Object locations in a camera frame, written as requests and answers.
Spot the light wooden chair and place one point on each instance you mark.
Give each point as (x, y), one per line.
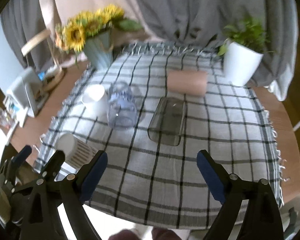
(39, 52)

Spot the white striped cup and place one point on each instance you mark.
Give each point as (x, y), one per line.
(77, 153)

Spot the green potted plant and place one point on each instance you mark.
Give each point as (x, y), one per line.
(248, 32)

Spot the beige curtain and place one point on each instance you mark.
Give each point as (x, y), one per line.
(58, 11)

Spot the pale blue ribbed vase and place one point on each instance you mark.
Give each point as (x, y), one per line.
(99, 50)

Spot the clear bluish glass cup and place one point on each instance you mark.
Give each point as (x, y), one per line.
(122, 112)

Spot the checked grey white tablecloth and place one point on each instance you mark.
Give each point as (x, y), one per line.
(155, 184)

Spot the smoky grey glass cup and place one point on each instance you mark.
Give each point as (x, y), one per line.
(168, 121)

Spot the yellow sunflower bouquet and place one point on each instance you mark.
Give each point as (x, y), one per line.
(73, 35)

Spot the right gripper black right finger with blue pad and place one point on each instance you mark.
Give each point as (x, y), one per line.
(262, 218)

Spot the white appliance box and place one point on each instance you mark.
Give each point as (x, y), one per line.
(27, 92)

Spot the white ceramic mug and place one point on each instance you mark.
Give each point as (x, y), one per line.
(94, 98)

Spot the white plant pot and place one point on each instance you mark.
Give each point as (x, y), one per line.
(240, 63)

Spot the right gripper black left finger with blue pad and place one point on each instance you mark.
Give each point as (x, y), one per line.
(78, 188)

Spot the pink cylindrical cup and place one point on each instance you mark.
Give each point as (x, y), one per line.
(189, 82)

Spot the grey curtain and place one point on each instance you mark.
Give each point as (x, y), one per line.
(198, 22)

